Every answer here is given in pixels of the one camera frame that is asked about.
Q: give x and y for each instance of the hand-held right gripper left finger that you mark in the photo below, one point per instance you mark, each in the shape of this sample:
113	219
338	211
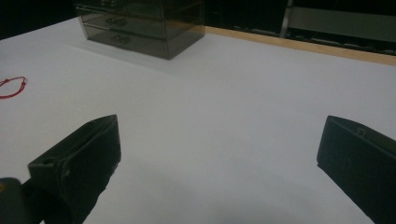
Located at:
84	161

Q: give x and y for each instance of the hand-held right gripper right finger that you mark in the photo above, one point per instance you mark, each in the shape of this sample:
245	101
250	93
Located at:
361	168

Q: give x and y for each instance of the smoky transparent drawer box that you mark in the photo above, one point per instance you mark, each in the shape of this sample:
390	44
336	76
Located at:
140	34

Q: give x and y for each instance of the white table board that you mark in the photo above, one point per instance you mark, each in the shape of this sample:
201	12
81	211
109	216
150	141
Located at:
218	124

